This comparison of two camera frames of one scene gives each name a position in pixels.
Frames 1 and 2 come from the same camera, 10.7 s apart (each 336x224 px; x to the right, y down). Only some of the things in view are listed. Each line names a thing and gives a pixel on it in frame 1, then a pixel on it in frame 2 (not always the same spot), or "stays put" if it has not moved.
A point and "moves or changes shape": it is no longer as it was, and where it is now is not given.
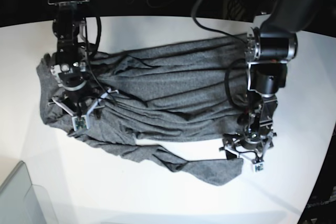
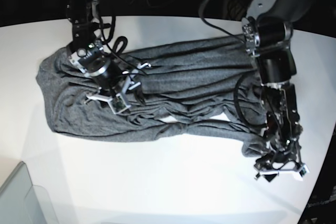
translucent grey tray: [22, 202] stays put
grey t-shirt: [194, 93] moves or changes shape
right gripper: [251, 140] → [275, 161]
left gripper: [80, 97] → [114, 82]
